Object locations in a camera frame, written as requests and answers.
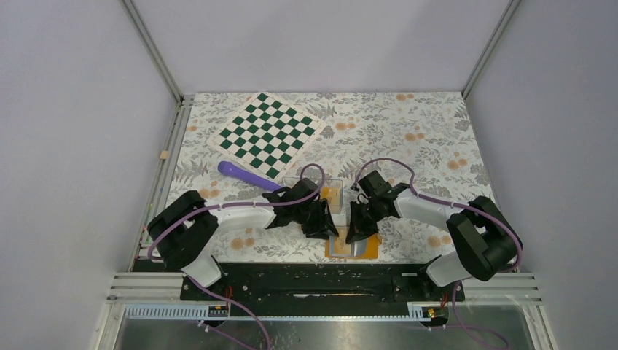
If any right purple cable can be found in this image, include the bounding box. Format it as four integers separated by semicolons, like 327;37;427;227
352;157;524;350

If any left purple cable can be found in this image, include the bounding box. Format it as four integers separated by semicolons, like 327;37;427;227
146;163;326;350

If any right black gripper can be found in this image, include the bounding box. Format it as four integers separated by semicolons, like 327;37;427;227
345;199;384;245

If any purple marker pen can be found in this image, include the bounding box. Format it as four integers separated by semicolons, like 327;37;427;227
217;161;281;192

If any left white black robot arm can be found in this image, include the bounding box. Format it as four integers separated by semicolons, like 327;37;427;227
146;179;338;300

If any clear plastic card box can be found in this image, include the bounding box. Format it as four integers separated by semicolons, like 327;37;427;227
283;176;344;215

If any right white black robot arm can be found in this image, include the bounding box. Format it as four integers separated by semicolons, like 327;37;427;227
346;171;523;300

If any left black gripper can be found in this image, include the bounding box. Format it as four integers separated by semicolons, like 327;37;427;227
294;199;338;241

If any purple cable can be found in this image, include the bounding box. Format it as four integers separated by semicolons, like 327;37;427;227
352;157;524;350
146;163;326;350

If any floral table cloth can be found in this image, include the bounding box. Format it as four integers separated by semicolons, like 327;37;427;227
160;92;497;263

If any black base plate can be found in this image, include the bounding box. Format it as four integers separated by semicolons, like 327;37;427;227
209;262;473;317

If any orange card holder wallet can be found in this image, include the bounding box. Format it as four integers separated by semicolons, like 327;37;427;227
324;234;382;260

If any green white chessboard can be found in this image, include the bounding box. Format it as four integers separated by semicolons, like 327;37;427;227
206;93;326;182

